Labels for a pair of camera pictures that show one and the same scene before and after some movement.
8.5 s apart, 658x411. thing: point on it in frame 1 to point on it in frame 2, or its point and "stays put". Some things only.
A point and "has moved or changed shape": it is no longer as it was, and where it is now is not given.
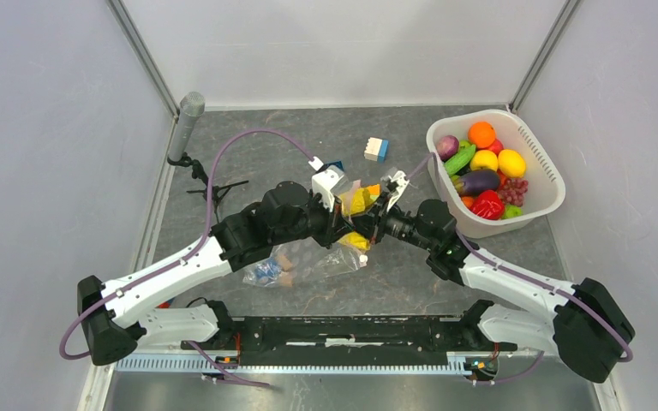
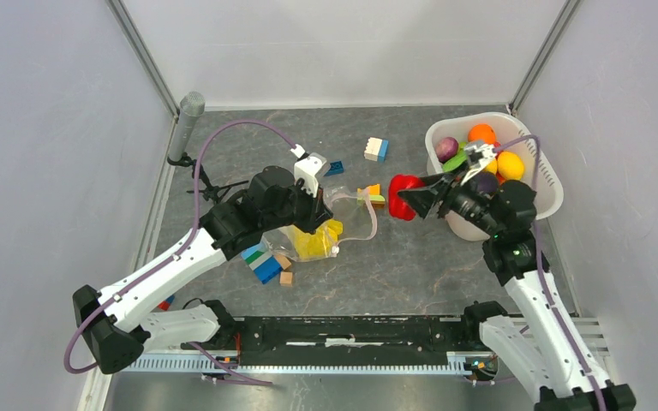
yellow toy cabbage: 353,202 to 320,243
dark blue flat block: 338,163 stays put
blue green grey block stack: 267,271 stays put
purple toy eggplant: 479,181 stays put
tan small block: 286,264 stays put
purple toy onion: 447,146 stays put
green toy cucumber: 465,153 stays put
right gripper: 373,224 to 423,199
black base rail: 346,342 stays put
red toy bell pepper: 488,205 has moved or changed shape
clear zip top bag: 297,260 has moved or changed shape
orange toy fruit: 481,134 stays put
